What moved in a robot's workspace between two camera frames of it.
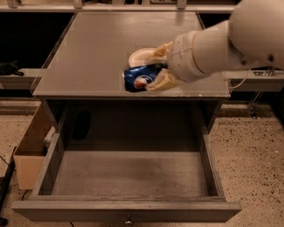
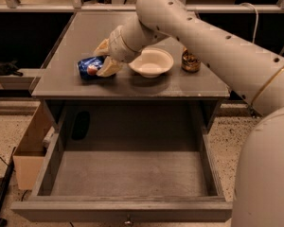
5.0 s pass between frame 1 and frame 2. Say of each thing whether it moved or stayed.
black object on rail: stayed
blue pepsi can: moved
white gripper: moved
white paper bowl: stayed
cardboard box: stayed
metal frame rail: stayed
